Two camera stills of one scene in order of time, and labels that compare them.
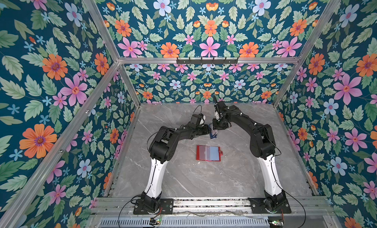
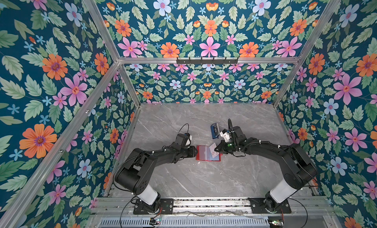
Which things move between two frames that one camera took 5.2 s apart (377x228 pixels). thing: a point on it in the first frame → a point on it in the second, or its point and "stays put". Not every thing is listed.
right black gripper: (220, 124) → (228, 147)
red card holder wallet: (207, 153) stays put
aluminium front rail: (301, 206) stays put
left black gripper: (205, 129) → (192, 152)
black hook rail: (207, 61) stays put
